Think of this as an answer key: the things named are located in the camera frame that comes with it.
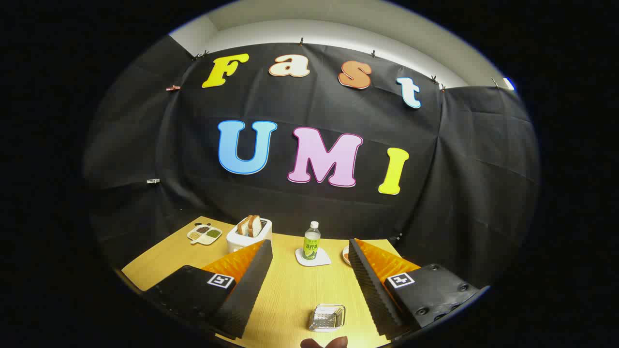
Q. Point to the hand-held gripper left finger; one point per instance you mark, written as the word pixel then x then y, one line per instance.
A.
pixel 251 285

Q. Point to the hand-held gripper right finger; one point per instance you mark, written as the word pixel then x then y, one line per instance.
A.
pixel 370 290

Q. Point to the white oval food plate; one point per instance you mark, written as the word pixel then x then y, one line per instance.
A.
pixel 346 255

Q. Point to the white toaster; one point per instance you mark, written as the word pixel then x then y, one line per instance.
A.
pixel 237 240

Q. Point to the toast bread slice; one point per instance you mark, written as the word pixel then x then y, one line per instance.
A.
pixel 244 225
pixel 255 226

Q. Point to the white coaster tray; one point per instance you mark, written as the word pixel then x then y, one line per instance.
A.
pixel 314 262

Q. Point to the white divided condiment dish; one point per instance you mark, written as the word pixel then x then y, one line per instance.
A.
pixel 204 234

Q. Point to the green label drink bottle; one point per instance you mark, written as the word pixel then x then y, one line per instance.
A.
pixel 311 244

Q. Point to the black backdrop cloth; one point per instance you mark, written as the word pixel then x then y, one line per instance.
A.
pixel 314 101

